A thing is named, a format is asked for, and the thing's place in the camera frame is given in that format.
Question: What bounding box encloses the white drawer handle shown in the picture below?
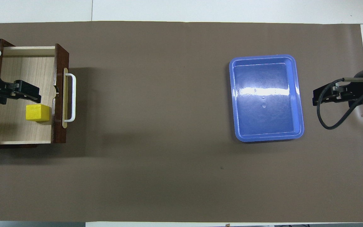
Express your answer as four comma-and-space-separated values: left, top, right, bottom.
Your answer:
64, 73, 76, 123

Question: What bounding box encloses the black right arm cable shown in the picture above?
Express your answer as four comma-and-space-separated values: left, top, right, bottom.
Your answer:
317, 78, 363, 130

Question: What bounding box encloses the brown table mat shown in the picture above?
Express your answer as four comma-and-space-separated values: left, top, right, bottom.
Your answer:
0, 21, 363, 223

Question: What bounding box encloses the dark wood drawer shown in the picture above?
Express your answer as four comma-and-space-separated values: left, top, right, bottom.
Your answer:
0, 44, 76, 145

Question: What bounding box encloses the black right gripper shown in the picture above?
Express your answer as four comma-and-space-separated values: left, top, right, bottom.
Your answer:
313, 67, 363, 107

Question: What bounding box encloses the yellow cube block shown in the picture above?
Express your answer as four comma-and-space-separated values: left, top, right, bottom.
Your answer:
26, 104, 51, 122

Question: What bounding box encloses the blue plastic tray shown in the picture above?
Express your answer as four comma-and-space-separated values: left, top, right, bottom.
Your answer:
229, 54, 305, 142

